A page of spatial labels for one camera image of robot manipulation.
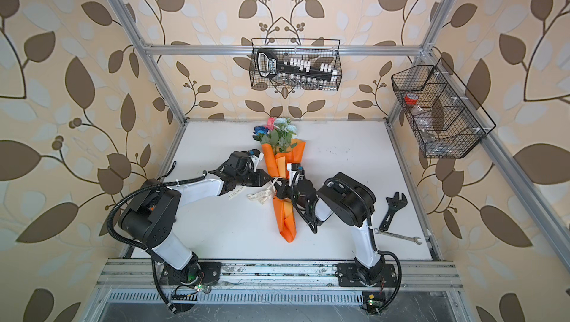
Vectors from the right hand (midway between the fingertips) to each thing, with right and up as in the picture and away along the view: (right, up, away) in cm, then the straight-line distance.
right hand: (271, 181), depth 90 cm
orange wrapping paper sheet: (+2, +7, +6) cm, 9 cm away
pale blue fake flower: (+7, +24, +22) cm, 33 cm away
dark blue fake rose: (-7, +22, +18) cm, 30 cm away
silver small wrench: (+54, -20, -9) cm, 58 cm away
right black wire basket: (+66, +23, -7) cm, 70 cm away
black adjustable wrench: (+50, -9, -1) cm, 51 cm away
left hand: (0, +2, 0) cm, 2 cm away
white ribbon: (-3, -5, -3) cm, 7 cm away
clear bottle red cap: (+53, +22, -16) cm, 60 cm away
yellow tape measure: (-47, +5, +13) cm, 49 cm away
